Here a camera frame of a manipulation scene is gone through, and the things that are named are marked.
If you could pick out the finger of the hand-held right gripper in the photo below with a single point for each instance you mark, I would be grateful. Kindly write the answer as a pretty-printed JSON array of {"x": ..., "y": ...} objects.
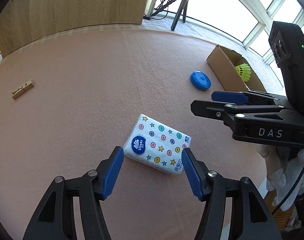
[
  {"x": 227, "y": 96},
  {"x": 207, "y": 108}
]

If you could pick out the black tripod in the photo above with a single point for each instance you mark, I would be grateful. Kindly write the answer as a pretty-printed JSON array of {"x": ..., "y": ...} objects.
[{"x": 178, "y": 15}]

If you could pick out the dotted white tissue pack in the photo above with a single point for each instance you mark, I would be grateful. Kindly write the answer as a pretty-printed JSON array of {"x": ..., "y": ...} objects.
[{"x": 157, "y": 142}]

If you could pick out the brown cardboard box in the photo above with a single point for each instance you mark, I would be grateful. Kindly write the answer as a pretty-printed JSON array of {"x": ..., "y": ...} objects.
[{"x": 224, "y": 67}]

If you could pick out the large light wooden board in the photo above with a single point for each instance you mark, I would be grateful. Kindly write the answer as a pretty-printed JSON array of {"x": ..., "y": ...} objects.
[{"x": 74, "y": 10}]

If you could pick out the wooden clothespin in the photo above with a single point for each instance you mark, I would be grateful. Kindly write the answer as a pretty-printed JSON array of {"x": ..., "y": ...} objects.
[{"x": 23, "y": 89}]

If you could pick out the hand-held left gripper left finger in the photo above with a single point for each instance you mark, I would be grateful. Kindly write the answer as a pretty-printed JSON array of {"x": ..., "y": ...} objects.
[{"x": 113, "y": 172}]

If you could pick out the blue round tape measure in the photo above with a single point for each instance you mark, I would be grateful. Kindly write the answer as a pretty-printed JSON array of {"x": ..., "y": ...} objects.
[{"x": 200, "y": 80}]

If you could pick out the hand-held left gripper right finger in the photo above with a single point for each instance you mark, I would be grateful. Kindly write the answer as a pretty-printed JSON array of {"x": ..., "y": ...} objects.
[{"x": 192, "y": 172}]

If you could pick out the yellow plastic shuttlecock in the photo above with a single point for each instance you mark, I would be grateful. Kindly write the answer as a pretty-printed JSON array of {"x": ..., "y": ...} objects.
[{"x": 244, "y": 71}]

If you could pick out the person's right hand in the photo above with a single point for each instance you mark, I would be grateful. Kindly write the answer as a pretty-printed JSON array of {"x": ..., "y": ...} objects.
[{"x": 291, "y": 175}]

